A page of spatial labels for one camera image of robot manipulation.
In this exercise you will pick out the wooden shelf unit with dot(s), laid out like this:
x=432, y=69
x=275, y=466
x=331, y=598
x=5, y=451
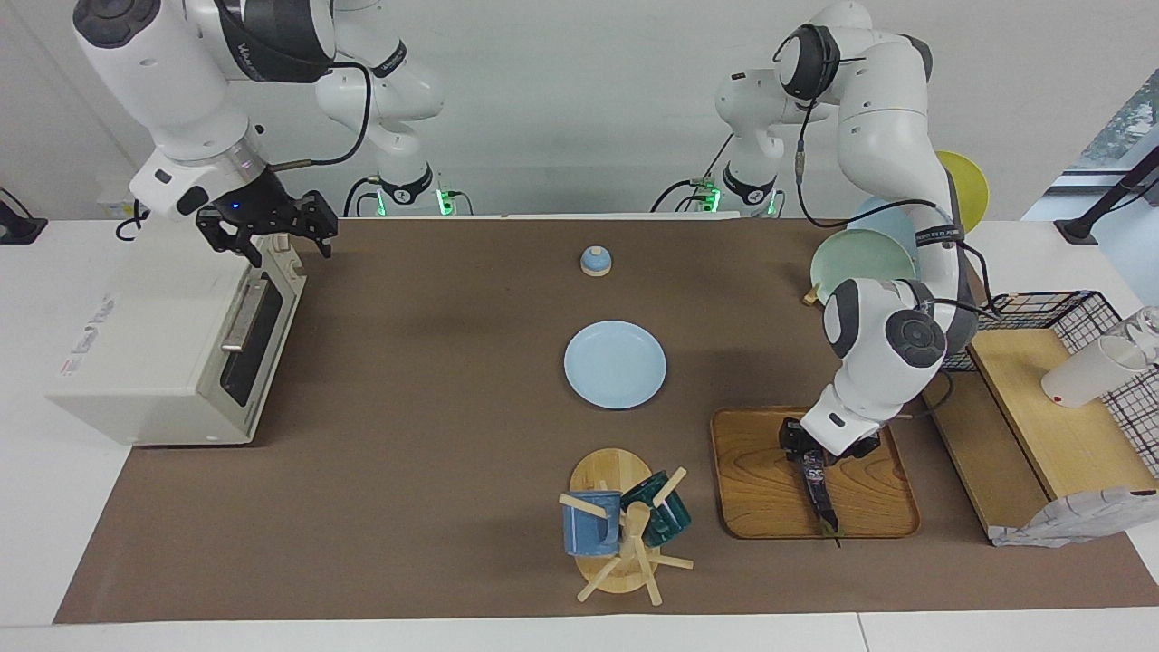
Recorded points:
x=1059, y=435

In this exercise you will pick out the yellow racked plate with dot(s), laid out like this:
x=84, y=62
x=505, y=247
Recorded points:
x=971, y=186

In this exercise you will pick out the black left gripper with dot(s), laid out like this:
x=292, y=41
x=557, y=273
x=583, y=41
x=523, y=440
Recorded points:
x=792, y=435

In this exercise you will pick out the light blue racked plate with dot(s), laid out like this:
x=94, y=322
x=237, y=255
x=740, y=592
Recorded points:
x=883, y=217

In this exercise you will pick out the white wall box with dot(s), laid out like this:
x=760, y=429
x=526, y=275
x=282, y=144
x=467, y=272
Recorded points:
x=113, y=199

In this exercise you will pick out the black clamp base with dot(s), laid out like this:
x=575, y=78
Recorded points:
x=18, y=231

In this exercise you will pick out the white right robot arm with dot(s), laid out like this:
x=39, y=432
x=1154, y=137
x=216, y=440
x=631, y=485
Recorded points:
x=154, y=72

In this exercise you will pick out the pale green racked plate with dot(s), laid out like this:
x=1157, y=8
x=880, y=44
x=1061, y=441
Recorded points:
x=860, y=258

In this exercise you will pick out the dark green mug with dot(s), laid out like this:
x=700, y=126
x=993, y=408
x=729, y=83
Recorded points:
x=670, y=521

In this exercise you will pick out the wooden plate rack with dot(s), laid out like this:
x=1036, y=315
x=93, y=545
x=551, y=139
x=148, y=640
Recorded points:
x=811, y=294

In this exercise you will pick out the wooden serving tray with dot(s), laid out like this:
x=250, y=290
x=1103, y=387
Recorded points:
x=751, y=480

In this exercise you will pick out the white toaster oven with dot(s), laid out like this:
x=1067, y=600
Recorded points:
x=136, y=344

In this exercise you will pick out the small blue-white bell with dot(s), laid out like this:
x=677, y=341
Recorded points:
x=596, y=263

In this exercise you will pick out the blue mug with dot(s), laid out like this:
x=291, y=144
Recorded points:
x=584, y=534

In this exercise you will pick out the wooden mug tree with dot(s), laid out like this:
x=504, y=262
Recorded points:
x=607, y=471

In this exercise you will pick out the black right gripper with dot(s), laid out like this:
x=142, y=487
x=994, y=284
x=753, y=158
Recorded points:
x=260, y=204

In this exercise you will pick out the white cup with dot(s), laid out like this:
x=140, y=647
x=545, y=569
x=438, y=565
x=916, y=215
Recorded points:
x=1087, y=376

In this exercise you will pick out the brown table mat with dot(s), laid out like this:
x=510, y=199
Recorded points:
x=435, y=471

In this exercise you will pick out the grey marbled cloth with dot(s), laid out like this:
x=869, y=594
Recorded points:
x=1068, y=521

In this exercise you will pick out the clear glass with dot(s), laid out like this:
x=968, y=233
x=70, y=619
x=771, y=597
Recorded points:
x=1145, y=326

